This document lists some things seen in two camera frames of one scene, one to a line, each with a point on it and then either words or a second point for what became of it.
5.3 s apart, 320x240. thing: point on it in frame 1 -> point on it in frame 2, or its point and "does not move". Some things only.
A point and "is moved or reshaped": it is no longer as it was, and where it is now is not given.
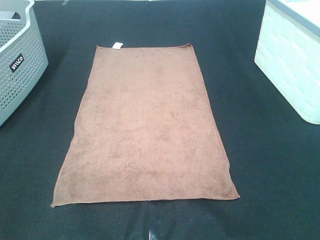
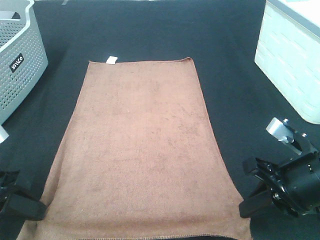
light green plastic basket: (288, 51) does not move
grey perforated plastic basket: (23, 58) does not move
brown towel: (145, 130) is moved or reshaped
